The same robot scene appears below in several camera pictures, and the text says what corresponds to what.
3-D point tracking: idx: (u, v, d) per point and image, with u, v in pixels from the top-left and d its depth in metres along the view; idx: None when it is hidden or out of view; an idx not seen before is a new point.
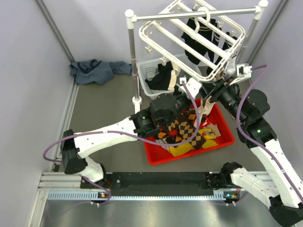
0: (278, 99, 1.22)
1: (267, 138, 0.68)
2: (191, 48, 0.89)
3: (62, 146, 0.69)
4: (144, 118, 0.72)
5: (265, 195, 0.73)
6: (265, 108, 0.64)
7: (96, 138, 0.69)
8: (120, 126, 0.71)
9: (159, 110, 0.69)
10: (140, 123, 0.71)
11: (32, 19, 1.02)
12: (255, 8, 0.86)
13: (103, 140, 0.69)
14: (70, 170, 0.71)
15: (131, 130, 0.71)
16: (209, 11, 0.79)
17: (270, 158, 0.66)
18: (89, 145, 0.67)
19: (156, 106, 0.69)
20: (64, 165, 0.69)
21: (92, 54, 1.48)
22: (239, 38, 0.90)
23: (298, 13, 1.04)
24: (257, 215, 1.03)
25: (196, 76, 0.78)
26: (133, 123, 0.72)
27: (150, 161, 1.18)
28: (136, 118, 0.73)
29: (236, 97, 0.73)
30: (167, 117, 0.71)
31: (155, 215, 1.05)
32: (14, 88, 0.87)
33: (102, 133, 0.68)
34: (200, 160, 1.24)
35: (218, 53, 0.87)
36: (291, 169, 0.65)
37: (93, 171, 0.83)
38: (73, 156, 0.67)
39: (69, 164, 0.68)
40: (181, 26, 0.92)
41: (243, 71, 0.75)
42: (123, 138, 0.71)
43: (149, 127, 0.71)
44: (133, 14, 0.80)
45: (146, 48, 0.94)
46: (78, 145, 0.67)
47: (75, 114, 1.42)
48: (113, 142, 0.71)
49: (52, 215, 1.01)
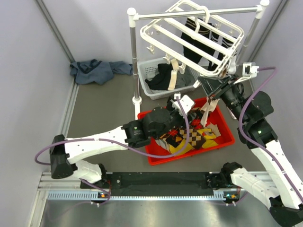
0: (278, 99, 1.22)
1: (268, 139, 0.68)
2: (191, 46, 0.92)
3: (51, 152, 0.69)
4: (136, 128, 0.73)
5: (265, 195, 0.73)
6: (269, 110, 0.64)
7: (86, 145, 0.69)
8: (111, 134, 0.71)
9: (155, 123, 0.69)
10: (131, 133, 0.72)
11: (32, 19, 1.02)
12: (256, 7, 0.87)
13: (94, 148, 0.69)
14: (58, 175, 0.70)
15: (121, 139, 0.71)
16: (208, 9, 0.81)
17: (270, 159, 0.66)
18: (79, 151, 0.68)
19: (151, 118, 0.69)
20: (51, 170, 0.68)
21: (92, 54, 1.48)
22: (238, 37, 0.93)
23: (298, 13, 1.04)
24: (257, 216, 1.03)
25: (203, 71, 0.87)
26: (125, 133, 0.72)
27: (150, 161, 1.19)
28: (128, 128, 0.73)
29: (239, 97, 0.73)
30: (159, 130, 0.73)
31: (155, 215, 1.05)
32: (14, 88, 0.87)
33: (94, 140, 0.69)
34: (200, 160, 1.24)
35: (220, 49, 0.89)
36: (291, 170, 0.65)
37: (88, 173, 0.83)
38: (62, 161, 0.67)
39: (57, 170, 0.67)
40: (178, 26, 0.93)
41: (249, 71, 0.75)
42: (114, 146, 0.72)
43: (140, 138, 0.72)
44: (136, 12, 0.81)
45: (147, 48, 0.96)
46: (68, 151, 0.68)
47: (75, 114, 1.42)
48: (104, 149, 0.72)
49: (52, 215, 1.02)
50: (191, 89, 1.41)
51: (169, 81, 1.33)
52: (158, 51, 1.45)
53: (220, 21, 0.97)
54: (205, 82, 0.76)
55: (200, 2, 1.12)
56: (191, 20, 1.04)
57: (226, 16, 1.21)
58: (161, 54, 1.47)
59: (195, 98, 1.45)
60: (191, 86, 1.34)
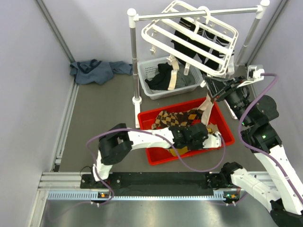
0: (278, 99, 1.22)
1: (272, 144, 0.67)
2: (193, 46, 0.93)
3: (109, 136, 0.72)
4: (179, 132, 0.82)
5: (266, 197, 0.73)
6: (274, 115, 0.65)
7: (145, 137, 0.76)
8: (163, 132, 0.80)
9: (200, 132, 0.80)
10: (175, 135, 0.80)
11: (32, 19, 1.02)
12: (256, 7, 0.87)
13: (150, 140, 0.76)
14: (109, 161, 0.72)
15: (170, 138, 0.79)
16: (209, 9, 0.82)
17: (274, 164, 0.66)
18: (140, 142, 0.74)
19: (199, 128, 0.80)
20: (110, 154, 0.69)
21: (92, 54, 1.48)
22: (234, 37, 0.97)
23: (298, 13, 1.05)
24: (257, 216, 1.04)
25: (210, 72, 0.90)
26: (171, 133, 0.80)
27: (150, 161, 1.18)
28: (173, 130, 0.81)
29: (244, 100, 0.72)
30: (196, 140, 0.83)
31: (155, 215, 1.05)
32: (14, 89, 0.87)
33: (151, 134, 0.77)
34: (200, 160, 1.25)
35: (219, 49, 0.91)
36: (295, 176, 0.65)
37: (108, 168, 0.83)
38: (127, 146, 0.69)
39: (118, 153, 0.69)
40: (174, 25, 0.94)
41: (253, 75, 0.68)
42: (162, 143, 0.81)
43: (182, 140, 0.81)
44: (136, 13, 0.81)
45: (150, 50, 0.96)
46: (131, 139, 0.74)
47: (74, 114, 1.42)
48: (154, 144, 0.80)
49: (52, 215, 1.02)
50: (192, 89, 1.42)
51: (169, 81, 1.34)
52: (158, 51, 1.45)
53: (215, 21, 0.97)
54: (211, 82, 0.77)
55: (200, 2, 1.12)
56: (183, 21, 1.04)
57: (226, 16, 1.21)
58: (161, 54, 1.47)
59: (195, 98, 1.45)
60: (195, 86, 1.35)
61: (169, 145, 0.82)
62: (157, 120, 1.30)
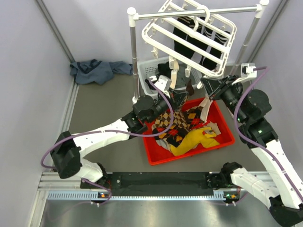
0: (277, 98, 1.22)
1: (268, 139, 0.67)
2: (191, 45, 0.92)
3: (57, 150, 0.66)
4: (133, 119, 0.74)
5: (265, 195, 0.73)
6: (267, 108, 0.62)
7: (94, 137, 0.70)
8: (114, 126, 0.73)
9: (141, 110, 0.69)
10: (130, 124, 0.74)
11: (32, 18, 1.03)
12: (256, 6, 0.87)
13: (102, 138, 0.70)
14: (66, 173, 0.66)
15: (124, 128, 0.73)
16: (209, 9, 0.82)
17: (271, 159, 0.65)
18: (89, 144, 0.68)
19: (138, 108, 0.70)
20: (62, 168, 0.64)
21: (92, 54, 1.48)
22: (232, 33, 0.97)
23: (298, 13, 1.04)
24: (257, 216, 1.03)
25: (208, 73, 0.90)
26: (126, 123, 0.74)
27: (150, 161, 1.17)
28: (126, 119, 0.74)
29: (238, 97, 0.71)
30: (150, 115, 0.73)
31: (155, 215, 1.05)
32: (14, 88, 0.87)
33: (101, 132, 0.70)
34: (200, 160, 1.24)
35: (219, 49, 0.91)
36: (292, 170, 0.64)
37: (90, 171, 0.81)
38: (75, 153, 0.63)
39: (69, 164, 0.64)
40: (174, 22, 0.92)
41: (246, 71, 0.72)
42: (119, 137, 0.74)
43: (138, 126, 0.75)
44: (136, 12, 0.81)
45: (152, 52, 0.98)
46: (78, 144, 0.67)
47: (74, 112, 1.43)
48: (109, 141, 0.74)
49: (52, 215, 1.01)
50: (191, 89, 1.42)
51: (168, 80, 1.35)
52: (158, 51, 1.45)
53: (216, 17, 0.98)
54: (207, 82, 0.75)
55: (200, 2, 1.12)
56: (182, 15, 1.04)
57: (226, 16, 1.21)
58: (161, 54, 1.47)
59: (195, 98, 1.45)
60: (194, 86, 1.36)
61: (128, 136, 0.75)
62: (157, 120, 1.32)
